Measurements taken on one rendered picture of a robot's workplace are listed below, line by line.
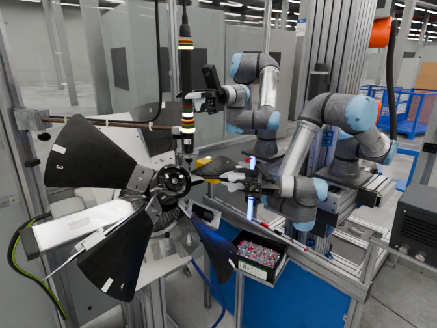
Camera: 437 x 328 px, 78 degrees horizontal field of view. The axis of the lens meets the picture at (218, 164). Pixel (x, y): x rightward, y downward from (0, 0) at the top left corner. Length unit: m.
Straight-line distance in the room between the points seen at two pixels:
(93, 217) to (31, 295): 0.95
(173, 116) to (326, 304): 0.97
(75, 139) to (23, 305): 1.17
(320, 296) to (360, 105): 0.77
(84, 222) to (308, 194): 0.72
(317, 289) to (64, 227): 0.98
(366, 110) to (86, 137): 0.88
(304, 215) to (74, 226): 0.73
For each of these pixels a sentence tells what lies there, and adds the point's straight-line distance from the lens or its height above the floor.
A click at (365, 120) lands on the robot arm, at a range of 1.03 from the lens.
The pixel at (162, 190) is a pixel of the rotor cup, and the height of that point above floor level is 1.21.
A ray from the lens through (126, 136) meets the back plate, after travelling 1.21.
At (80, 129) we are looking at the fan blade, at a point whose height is 1.39.
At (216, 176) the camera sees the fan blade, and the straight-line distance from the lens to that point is 0.99.
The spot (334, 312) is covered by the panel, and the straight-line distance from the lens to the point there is 1.31.
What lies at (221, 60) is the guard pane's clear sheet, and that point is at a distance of 1.96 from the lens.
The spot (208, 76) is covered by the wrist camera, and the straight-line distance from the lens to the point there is 0.96.
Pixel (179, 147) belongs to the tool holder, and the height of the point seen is 1.30.
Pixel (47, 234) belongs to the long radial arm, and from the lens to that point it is 0.93.
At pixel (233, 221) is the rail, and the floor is 0.81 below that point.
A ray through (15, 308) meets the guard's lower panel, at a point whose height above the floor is 0.40.
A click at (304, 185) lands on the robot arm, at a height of 1.20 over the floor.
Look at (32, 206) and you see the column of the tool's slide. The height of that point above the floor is 1.00.
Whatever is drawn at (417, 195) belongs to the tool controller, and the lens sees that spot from 0.93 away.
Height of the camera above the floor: 1.58
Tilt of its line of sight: 21 degrees down
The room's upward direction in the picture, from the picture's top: 1 degrees clockwise
